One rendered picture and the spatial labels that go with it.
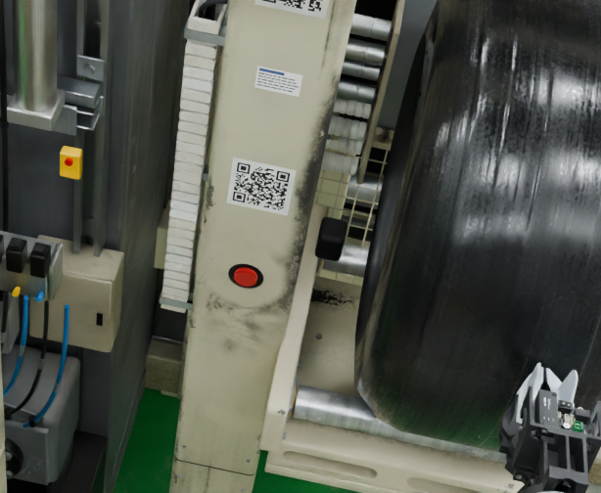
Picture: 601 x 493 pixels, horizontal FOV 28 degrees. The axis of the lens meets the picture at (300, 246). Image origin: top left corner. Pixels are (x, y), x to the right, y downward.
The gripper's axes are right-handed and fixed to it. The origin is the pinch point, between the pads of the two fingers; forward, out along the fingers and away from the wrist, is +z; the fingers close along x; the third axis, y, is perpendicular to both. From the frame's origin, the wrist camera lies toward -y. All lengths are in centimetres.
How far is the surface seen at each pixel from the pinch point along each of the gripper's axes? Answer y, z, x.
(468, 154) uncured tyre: 18.9, 10.9, 13.0
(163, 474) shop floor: -115, 73, 47
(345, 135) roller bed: -17, 64, 25
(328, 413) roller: -30.0, 18.2, 19.8
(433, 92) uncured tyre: 20.5, 18.8, 17.5
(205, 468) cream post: -59, 29, 35
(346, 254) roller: -26, 47, 21
